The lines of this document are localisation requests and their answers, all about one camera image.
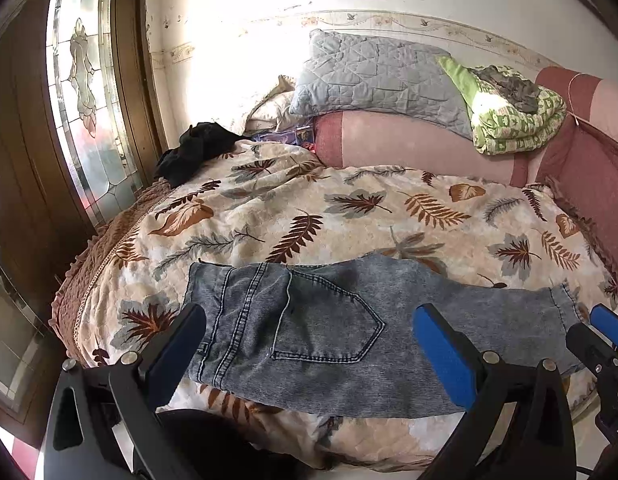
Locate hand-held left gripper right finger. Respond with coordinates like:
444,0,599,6
413,304,577,480

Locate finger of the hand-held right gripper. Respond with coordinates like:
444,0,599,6
590,305,618,348
566,324,618,372

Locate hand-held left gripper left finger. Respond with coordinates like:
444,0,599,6
41,304,208,480

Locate grey denim pants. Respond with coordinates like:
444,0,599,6
184,254,585,418

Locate brown frilled bed sheet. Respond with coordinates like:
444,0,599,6
49,175,618,361

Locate wooden glazed cabinet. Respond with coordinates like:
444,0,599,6
0,230,70,448

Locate red sofa-style side cushion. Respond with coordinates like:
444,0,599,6
512,66,618,281

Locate leaf print bedspread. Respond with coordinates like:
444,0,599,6
71,137,618,471

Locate black crumpled garment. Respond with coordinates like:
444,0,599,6
154,121,242,188

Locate pink bolster cushion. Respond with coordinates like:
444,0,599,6
314,110,535,186

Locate green patterned folded quilt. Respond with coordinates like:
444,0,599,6
436,55,567,155

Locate colourful plastic package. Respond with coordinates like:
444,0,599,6
251,127,320,151

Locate grey crumpled garment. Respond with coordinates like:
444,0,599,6
472,65,542,113

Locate beige pillow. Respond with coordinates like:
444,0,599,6
244,75,297,136

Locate stained glass door panel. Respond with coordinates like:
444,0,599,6
45,0,142,226

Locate grey quilted pillow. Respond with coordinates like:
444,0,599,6
289,29,475,141

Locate beige cord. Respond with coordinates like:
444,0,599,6
564,74,592,128

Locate brown wooden door frame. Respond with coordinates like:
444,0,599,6
111,0,171,186

